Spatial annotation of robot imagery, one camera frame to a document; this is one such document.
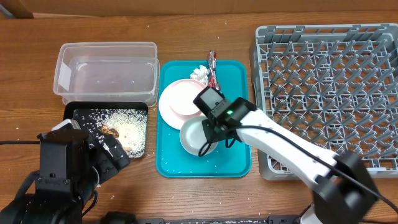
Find pink plate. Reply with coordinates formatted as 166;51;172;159
159;79;205;130

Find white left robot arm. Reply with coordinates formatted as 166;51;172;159
1;128;131;223

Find black plastic tray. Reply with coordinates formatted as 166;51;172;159
63;101;148;159

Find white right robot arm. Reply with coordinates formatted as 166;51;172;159
194;98;378;223

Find teal serving tray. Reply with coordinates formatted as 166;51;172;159
155;60;252;178

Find rice and food waste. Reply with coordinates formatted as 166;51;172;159
72;108;147;159

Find grey bowl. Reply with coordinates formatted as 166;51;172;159
180;116;207;156

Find clear plastic container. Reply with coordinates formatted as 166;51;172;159
53;42;160;107

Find crumpled white tissue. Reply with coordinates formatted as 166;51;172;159
190;65;210;85

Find pink bowl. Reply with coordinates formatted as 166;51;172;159
170;82;204;116

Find red foil snack wrapper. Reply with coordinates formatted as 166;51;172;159
208;50;221;90

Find grey dishwasher rack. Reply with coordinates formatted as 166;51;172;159
250;24;397;178

